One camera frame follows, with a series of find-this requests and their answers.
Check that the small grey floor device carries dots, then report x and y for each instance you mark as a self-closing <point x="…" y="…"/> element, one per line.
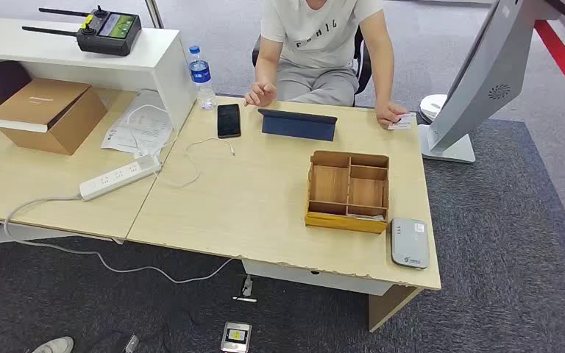
<point x="131" y="344"/>

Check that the white charger plug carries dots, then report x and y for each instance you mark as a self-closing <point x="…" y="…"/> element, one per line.
<point x="147" y="158"/>

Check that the person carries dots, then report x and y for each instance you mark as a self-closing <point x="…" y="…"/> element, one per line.
<point x="316" y="44"/>

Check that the person's right hand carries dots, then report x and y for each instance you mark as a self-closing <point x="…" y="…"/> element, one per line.
<point x="263" y="93"/>

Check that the black office chair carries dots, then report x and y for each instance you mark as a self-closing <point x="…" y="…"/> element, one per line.
<point x="364" y="63"/>

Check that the black smartphone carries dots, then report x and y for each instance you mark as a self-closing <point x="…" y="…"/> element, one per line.
<point x="229" y="122"/>

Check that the grey kiosk screen stand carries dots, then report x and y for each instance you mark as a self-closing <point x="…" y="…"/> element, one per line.
<point x="487" y="73"/>

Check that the clear water bottle blue label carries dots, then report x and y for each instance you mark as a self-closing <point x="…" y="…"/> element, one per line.
<point x="200" y="73"/>

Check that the person's left forearm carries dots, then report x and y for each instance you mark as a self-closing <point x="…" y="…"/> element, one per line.
<point x="384" y="80"/>

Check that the white shoe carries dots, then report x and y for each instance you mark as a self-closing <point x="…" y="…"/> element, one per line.
<point x="56" y="346"/>

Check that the wooden compartment organizer box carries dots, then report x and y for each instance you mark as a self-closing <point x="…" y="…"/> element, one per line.
<point x="331" y="182"/>

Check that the person's left hand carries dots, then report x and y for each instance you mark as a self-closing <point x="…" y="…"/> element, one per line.
<point x="389" y="113"/>

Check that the black remote controller with antennas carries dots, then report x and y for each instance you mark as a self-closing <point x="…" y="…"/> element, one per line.
<point x="102" y="36"/>

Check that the white desk shelf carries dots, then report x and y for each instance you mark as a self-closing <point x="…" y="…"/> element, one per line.
<point x="68" y="53"/>

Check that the dark blue tablet case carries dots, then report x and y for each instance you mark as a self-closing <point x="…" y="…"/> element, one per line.
<point x="297" y="129"/>

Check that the white room key card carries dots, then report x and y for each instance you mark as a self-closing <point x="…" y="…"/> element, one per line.
<point x="366" y="217"/>

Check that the white power strip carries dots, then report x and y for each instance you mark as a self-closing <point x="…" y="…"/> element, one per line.
<point x="117" y="178"/>

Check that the brown cardboard box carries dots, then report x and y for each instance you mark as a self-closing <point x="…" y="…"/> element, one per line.
<point x="58" y="122"/>

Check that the grey card reader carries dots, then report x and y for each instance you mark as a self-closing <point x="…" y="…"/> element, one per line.
<point x="409" y="243"/>

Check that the metal pole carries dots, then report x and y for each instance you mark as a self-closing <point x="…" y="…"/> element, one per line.
<point x="154" y="14"/>

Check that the printed white paper sheet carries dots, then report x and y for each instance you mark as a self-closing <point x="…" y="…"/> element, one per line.
<point x="146" y="126"/>

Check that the white desk support panel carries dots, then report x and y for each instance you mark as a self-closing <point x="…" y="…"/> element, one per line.
<point x="29" y="233"/>

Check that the wooden desk leg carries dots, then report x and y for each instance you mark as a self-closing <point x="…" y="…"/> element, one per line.
<point x="385" y="307"/>

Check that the person's right forearm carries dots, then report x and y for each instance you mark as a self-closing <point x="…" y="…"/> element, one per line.
<point x="268" y="70"/>

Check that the floor socket with plug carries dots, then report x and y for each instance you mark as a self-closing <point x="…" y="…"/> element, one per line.
<point x="247" y="288"/>

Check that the white ID card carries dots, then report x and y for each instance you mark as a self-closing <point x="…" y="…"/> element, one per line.
<point x="405" y="123"/>

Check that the round white floor device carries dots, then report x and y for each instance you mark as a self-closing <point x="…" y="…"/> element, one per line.
<point x="431" y="105"/>

